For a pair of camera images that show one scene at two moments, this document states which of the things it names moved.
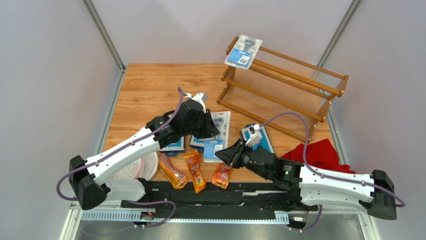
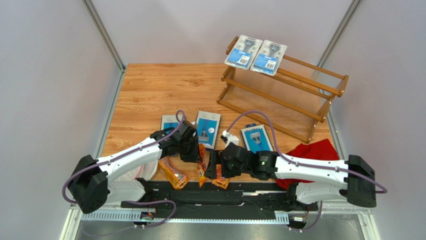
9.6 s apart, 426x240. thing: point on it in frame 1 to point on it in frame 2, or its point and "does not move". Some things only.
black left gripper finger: x=203 y=134 to x=190 y=155
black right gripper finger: x=232 y=154 to x=216 y=156
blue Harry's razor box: x=265 y=142 does not move
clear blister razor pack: x=244 y=53 does not move
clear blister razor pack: x=222 y=120 to x=268 y=58
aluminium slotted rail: x=280 y=218 does not move
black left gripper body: x=199 y=125 to x=184 y=145
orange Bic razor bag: x=221 y=174 does not move
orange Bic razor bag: x=178 y=179 does not move
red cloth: x=321 y=153 does not move
